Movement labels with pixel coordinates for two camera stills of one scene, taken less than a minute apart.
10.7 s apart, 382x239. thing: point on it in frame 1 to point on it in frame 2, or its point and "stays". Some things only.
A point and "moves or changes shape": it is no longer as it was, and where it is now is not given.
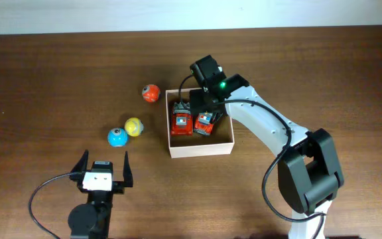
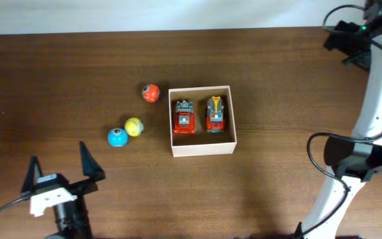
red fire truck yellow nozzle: (203, 124) moves or changes shape
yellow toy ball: (134, 127) stays
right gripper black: (195, 95) to (341, 39)
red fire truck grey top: (182, 122) stays
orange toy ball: (150, 93) stays
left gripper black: (119, 188) to (91, 167)
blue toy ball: (117, 137) stays
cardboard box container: (221, 141) stays
